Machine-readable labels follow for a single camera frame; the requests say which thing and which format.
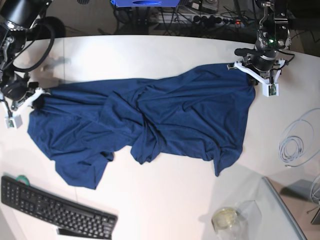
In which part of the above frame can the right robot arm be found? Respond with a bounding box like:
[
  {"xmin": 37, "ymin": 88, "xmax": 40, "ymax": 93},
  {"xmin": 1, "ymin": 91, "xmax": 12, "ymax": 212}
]
[{"xmin": 0, "ymin": 0, "xmax": 56, "ymax": 129}]

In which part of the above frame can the blue long-sleeve t-shirt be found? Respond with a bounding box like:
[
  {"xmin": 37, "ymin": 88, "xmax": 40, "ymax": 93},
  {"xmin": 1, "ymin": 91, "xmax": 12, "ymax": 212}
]
[{"xmin": 27, "ymin": 63, "xmax": 256, "ymax": 189}]

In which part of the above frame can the coiled white cable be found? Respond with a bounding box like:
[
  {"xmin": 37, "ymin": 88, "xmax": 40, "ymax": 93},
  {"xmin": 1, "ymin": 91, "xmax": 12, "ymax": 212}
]
[{"xmin": 278, "ymin": 107, "xmax": 320, "ymax": 169}]

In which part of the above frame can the black computer keyboard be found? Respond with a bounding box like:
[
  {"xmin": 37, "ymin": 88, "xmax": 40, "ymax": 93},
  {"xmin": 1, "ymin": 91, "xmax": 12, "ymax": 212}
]
[{"xmin": 0, "ymin": 176, "xmax": 118, "ymax": 240}]

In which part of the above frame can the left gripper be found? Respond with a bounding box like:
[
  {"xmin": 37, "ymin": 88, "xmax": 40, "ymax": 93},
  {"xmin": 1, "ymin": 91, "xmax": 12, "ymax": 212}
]
[{"xmin": 227, "ymin": 51, "xmax": 288, "ymax": 97}]

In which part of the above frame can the white power strip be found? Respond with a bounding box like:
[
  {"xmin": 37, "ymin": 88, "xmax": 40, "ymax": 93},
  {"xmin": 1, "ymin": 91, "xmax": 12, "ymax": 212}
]
[{"xmin": 150, "ymin": 12, "xmax": 245, "ymax": 28}]

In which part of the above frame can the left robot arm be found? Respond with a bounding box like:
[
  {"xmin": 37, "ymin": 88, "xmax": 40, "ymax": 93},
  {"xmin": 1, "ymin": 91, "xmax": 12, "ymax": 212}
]
[{"xmin": 227, "ymin": 0, "xmax": 295, "ymax": 97}]

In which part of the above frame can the blue box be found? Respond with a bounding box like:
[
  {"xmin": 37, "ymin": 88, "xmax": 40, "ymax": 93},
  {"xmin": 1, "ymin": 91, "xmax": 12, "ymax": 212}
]
[{"xmin": 110, "ymin": 0, "xmax": 180, "ymax": 8}]

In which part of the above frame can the green tape roll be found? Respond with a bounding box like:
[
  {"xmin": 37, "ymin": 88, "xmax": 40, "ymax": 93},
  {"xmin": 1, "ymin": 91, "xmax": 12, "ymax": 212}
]
[{"xmin": 15, "ymin": 175, "xmax": 30, "ymax": 186}]

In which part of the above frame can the clear glass jar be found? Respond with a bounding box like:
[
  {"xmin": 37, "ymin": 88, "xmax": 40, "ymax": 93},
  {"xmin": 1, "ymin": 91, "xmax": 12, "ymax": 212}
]
[{"xmin": 211, "ymin": 200, "xmax": 262, "ymax": 240}]

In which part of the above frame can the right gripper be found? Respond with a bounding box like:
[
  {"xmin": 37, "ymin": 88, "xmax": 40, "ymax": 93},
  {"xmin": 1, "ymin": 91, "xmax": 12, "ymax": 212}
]
[{"xmin": 0, "ymin": 79, "xmax": 50, "ymax": 129}]

